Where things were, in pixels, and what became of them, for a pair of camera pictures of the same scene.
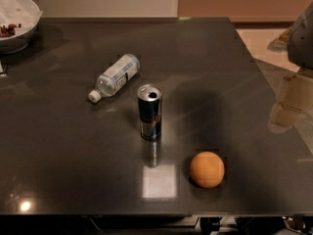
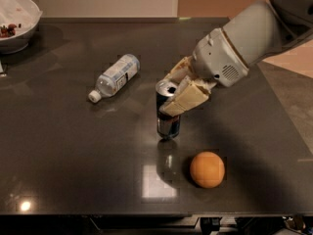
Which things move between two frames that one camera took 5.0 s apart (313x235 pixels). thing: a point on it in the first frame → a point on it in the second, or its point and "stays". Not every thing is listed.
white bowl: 19,19 stays
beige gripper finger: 295,99 → 191,92
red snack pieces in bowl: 8,31 stays
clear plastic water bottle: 115,76 stays
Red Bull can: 150,97 → 168,126
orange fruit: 206,169 stays
